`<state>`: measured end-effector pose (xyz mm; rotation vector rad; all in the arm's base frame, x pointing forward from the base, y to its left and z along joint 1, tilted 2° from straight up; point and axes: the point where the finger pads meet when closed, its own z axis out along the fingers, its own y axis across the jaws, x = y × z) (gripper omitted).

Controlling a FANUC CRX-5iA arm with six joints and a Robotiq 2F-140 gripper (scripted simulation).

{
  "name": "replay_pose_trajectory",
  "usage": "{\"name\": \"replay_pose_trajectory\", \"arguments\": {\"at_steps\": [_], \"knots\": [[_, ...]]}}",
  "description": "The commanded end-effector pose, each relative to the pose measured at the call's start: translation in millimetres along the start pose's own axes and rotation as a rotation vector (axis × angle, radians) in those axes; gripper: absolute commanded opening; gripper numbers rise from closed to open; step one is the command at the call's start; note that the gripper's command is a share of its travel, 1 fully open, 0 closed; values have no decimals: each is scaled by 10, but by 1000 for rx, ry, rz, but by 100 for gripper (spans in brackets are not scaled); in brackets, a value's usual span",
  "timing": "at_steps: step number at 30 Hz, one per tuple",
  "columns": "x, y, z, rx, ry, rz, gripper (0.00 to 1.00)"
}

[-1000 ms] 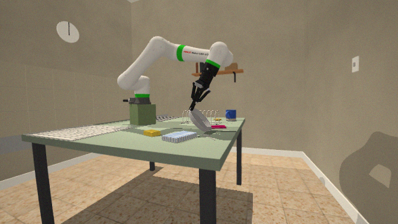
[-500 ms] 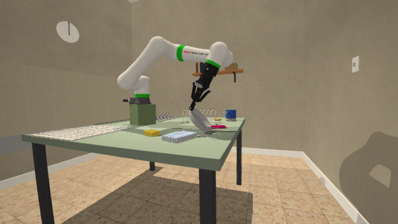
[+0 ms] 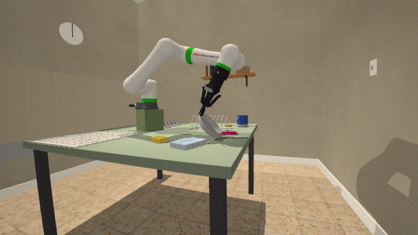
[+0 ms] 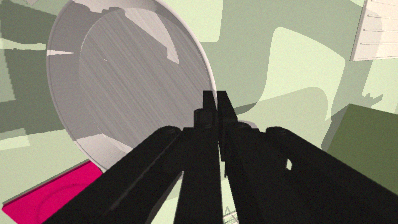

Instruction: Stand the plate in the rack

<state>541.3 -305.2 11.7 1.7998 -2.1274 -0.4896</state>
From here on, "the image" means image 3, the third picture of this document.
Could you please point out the blue mug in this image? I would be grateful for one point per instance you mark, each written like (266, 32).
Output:
(242, 120)

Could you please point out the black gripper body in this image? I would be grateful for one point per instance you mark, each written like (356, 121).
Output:
(216, 82)

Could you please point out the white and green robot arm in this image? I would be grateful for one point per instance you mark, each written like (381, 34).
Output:
(138, 83)

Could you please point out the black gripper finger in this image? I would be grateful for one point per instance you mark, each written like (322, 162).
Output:
(204, 99)
(208, 103)

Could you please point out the white ribbed draining mat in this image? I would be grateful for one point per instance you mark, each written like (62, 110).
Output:
(81, 139)

